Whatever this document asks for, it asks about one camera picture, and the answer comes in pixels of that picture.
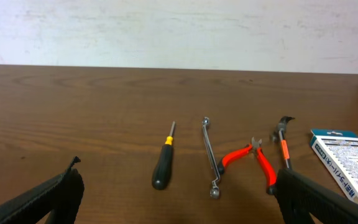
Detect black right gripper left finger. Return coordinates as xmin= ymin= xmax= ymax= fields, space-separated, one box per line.
xmin=0 ymin=156 xmax=85 ymax=224

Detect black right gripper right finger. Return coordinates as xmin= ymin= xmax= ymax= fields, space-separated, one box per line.
xmin=274 ymin=169 xmax=358 ymax=223

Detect white teal product box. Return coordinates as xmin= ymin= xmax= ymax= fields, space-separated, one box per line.
xmin=310 ymin=129 xmax=358 ymax=203

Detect hammer with black grip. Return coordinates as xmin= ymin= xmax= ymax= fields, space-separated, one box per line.
xmin=271 ymin=116 xmax=295 ymax=169

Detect black yellow screwdriver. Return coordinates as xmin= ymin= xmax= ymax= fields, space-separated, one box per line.
xmin=152 ymin=121 xmax=176 ymax=190

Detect red handled cutting pliers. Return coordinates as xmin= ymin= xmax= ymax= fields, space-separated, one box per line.
xmin=217 ymin=136 xmax=278 ymax=196

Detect silver offset ring wrench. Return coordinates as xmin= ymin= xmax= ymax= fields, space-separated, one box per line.
xmin=202 ymin=117 xmax=221 ymax=199

